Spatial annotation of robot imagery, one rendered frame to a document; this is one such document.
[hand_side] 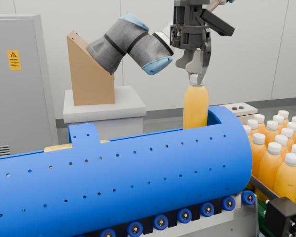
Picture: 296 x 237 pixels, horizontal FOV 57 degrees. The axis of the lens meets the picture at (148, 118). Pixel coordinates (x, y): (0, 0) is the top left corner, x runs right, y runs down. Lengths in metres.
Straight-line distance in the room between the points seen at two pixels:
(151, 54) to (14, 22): 1.35
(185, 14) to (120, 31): 0.44
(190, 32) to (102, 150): 0.35
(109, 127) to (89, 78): 0.21
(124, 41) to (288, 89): 3.94
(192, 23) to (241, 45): 3.41
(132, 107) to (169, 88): 2.74
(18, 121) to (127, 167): 1.81
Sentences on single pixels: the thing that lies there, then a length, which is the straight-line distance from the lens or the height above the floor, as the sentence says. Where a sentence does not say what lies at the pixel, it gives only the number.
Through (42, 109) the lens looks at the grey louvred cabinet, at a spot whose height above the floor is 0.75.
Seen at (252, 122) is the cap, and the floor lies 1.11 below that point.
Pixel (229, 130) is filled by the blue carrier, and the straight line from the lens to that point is 0.79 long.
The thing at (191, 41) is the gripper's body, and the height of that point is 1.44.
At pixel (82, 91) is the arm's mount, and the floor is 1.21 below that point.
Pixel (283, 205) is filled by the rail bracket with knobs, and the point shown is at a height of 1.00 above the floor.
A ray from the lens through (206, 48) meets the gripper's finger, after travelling 0.72.
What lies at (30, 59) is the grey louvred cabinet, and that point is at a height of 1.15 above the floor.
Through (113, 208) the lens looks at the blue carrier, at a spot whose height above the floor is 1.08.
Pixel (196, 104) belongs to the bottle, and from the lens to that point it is 0.77.
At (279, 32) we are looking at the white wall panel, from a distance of 4.44.
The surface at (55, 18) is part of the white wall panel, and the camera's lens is 3.46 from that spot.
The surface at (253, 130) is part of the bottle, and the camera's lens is 1.14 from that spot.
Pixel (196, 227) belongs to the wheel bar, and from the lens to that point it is 0.88.
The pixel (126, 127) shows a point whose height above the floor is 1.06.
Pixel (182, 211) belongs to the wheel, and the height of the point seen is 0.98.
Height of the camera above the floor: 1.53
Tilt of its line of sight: 23 degrees down
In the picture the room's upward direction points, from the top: straight up
